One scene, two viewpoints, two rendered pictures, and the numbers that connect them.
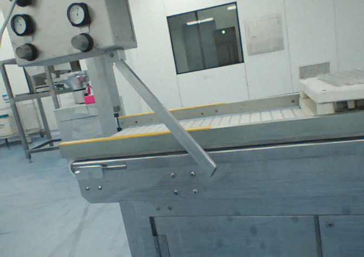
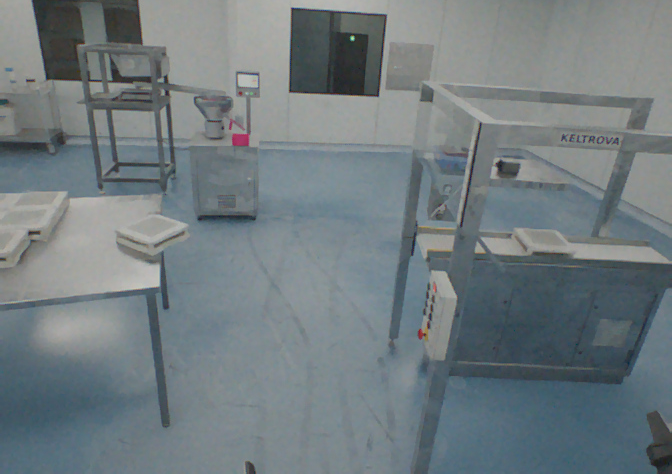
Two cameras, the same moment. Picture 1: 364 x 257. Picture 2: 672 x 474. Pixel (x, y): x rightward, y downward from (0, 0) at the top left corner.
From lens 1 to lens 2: 2.04 m
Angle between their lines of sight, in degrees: 22
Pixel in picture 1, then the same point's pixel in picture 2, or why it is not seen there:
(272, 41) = (417, 78)
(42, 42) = (446, 214)
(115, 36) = not seen: hidden behind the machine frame
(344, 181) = (529, 276)
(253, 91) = (381, 135)
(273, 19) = (425, 52)
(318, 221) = (514, 288)
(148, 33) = (259, 24)
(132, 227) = (401, 286)
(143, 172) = not seen: hidden behind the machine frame
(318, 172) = (523, 272)
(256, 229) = (491, 289)
